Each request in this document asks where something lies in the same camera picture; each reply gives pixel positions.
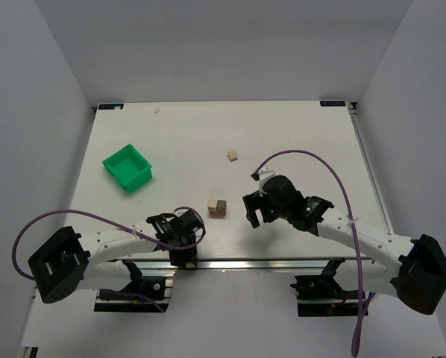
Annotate dark olive cube block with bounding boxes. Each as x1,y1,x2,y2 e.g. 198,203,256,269
216,200,227,212

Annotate red wood block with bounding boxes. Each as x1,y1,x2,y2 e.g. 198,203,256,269
208,208,227,217

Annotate wood cube with red square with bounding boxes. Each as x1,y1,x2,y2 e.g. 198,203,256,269
207,199,218,212

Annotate green plastic tray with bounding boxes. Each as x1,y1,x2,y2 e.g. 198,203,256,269
102,144,153,192

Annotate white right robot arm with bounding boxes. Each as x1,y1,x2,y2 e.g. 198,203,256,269
242,175,446,315

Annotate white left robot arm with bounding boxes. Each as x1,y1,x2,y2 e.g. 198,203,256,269
28,207,206,304

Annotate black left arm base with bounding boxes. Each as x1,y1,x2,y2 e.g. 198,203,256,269
94,260,175,313

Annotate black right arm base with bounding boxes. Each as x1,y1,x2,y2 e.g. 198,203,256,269
290,258,358,318

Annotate wood cube with number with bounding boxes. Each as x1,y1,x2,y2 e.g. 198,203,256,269
227,151,238,162

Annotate blue right corner label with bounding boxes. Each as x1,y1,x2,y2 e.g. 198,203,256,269
319,100,346,107

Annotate blue corner label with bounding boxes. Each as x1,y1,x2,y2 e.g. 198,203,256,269
98,103,124,110
319,100,346,107

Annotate blue left corner label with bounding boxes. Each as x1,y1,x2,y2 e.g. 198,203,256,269
98,103,124,110

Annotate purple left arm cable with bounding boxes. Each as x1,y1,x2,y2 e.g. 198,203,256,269
13,207,207,313

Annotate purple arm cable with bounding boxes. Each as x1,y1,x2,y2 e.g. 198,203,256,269
251,149,377,357
13,207,207,313

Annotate aluminium front frame rail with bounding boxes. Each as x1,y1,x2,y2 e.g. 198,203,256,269
107,255,409,273

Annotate aluminium frame rail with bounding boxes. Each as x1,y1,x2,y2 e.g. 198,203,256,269
107,255,409,273
345,102,406,258

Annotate aluminium right frame rail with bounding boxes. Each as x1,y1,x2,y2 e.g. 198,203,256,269
345,102,406,258

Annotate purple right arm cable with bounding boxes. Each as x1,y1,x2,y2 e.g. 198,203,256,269
251,149,377,357

